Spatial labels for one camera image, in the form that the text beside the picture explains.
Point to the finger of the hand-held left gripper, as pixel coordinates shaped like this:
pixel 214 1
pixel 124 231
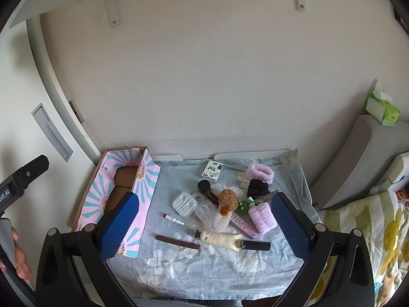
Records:
pixel 32 170

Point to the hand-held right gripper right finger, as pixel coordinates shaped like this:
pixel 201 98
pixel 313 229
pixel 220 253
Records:
pixel 290 227

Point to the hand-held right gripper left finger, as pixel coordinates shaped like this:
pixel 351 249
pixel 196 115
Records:
pixel 119 225

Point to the cardboard box with pink flaps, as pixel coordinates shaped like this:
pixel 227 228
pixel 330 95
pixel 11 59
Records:
pixel 123 176

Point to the green frog toy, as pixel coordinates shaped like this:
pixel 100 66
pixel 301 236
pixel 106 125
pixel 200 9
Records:
pixel 242 207

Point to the fluffy pink scrunchie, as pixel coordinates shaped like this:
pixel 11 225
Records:
pixel 262 170

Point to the clear earphone case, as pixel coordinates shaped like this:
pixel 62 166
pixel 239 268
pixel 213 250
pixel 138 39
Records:
pixel 184 203

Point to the white fluffy sock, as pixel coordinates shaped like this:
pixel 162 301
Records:
pixel 220 220

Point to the clear plastic container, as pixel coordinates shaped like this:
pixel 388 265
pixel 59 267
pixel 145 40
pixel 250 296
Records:
pixel 204 213

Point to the black round compact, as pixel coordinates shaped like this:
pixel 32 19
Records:
pixel 204 185

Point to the person's left hand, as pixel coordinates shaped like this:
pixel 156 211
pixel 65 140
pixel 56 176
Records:
pixel 21 259

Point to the pink terry wristband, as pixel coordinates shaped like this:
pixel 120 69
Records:
pixel 262 219

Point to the grey cosmetic tube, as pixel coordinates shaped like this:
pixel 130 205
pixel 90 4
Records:
pixel 266 197

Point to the long pink cosmetic box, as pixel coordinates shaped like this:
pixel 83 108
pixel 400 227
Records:
pixel 244 224

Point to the black scrunchie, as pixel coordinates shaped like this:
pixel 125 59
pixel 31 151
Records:
pixel 258 188

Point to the small white and red pen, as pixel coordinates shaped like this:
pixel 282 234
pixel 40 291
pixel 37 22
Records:
pixel 172 219

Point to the long brown pencil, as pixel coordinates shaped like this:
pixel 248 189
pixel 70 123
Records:
pixel 177 241

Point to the white wardrobe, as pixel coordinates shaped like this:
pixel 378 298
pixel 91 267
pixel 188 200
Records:
pixel 19 102

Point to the brown plush dog toy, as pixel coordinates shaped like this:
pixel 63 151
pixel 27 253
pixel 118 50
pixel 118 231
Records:
pixel 227 198

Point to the cream lotion tube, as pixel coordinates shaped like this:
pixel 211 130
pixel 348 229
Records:
pixel 220 239

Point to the yellow green floral blanket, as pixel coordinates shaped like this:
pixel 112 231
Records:
pixel 377 239

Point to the pale blue floral tablecloth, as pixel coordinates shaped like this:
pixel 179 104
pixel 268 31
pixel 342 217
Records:
pixel 198 271

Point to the grey pillow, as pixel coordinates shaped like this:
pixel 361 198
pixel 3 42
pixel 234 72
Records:
pixel 354 160

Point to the small white floral printed box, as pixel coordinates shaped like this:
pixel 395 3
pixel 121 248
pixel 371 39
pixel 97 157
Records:
pixel 213 169

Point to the white pillow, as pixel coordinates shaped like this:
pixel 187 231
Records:
pixel 394 171

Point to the green tissue pack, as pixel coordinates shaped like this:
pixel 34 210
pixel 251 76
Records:
pixel 382 110

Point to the small tan wall fitting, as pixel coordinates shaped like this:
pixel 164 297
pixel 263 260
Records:
pixel 76 111

